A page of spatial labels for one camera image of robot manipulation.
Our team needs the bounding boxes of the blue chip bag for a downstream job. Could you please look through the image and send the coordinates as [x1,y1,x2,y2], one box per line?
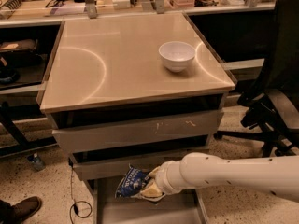
[115,164,166,203]

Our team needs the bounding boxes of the grey drawer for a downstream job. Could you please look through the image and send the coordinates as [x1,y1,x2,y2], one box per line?
[73,146,209,180]
[53,109,223,153]

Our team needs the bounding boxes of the black office chair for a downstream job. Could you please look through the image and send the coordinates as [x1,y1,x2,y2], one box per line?
[214,0,299,157]

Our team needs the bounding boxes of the white bowl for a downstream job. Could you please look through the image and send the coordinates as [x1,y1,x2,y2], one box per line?
[158,41,195,73]

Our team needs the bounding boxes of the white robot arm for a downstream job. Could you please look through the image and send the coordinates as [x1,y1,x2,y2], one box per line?
[141,152,299,202]

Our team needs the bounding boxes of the bottom open drawer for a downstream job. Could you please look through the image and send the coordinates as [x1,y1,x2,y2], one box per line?
[93,176,209,224]

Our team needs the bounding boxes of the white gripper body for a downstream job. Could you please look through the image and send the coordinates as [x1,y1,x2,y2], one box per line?
[155,161,182,195]

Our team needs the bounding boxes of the top grey drawer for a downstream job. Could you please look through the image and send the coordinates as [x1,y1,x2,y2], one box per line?
[53,109,223,153]

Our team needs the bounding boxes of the grey drawer cabinet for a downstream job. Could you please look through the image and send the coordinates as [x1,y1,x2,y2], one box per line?
[36,12,238,224]

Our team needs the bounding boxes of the black cable on floor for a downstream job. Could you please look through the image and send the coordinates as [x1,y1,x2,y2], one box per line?
[68,161,93,224]

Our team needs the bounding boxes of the brown shoe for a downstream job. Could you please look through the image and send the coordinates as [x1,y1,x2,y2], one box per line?
[0,196,42,224]

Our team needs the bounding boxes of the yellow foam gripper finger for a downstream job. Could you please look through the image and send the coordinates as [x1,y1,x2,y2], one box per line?
[140,180,163,198]
[148,167,160,178]

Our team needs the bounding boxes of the plastic water bottle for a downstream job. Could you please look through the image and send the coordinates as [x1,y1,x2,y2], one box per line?
[27,153,46,172]

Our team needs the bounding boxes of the black table leg stand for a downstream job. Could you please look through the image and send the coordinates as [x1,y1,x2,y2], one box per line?
[0,104,56,158]

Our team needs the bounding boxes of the middle grey drawer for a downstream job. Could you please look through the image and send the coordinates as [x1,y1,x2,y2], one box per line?
[73,146,209,180]

